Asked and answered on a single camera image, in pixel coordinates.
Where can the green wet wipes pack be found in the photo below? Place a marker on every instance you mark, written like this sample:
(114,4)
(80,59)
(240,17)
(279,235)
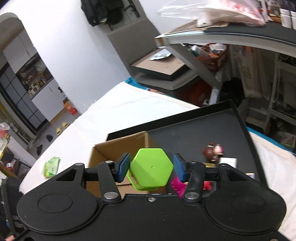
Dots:
(50,168)

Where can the grey desk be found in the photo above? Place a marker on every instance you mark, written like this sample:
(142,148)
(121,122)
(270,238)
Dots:
(272,37)

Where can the yellow slipper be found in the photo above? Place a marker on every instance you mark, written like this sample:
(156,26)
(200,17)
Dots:
(58,131)
(65,124)

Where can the black slipper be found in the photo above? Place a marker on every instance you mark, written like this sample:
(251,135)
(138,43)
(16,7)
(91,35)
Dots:
(39,149)
(49,138)

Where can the wicker basket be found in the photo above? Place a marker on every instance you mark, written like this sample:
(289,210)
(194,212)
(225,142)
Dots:
(215,61)

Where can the brown bear figurine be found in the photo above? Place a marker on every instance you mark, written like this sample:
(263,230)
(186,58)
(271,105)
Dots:
(213,152)

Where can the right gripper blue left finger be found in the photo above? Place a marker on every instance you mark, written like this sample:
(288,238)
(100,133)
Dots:
(121,167)

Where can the green hexagonal container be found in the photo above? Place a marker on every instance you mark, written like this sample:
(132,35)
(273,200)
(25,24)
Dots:
(150,169)

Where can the black backpack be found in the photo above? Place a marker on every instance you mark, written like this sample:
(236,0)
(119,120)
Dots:
(109,12)

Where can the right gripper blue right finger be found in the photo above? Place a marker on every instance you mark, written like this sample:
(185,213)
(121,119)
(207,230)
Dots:
(181,167)

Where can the pink bear figurine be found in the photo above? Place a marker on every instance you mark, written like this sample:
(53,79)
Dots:
(180,187)

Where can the white small box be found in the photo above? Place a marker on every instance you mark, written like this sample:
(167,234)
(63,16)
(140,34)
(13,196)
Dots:
(229,161)

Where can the clear plastic bag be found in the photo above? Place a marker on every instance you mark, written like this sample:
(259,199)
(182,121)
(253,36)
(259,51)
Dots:
(209,12)

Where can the white cabinet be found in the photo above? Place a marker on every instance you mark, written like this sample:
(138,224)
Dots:
(49,101)

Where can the orange box on floor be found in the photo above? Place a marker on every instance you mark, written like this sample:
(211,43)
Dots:
(70,108)

